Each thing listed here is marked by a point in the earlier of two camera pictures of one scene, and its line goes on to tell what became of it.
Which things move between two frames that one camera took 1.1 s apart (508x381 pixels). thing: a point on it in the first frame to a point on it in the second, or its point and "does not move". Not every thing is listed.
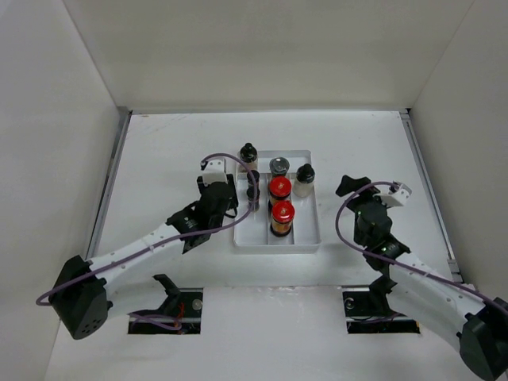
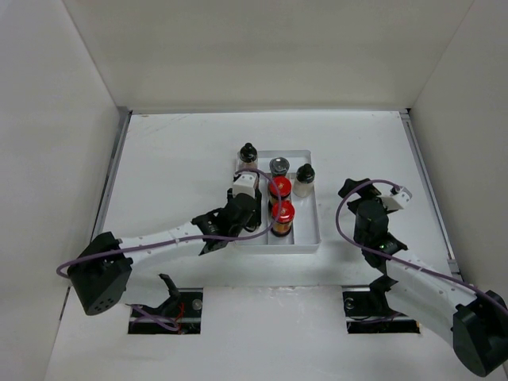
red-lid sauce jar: (280, 186) does not move
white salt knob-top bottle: (304, 183) does not move
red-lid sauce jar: (282, 215) does not move
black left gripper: (201, 185) to (256, 217)
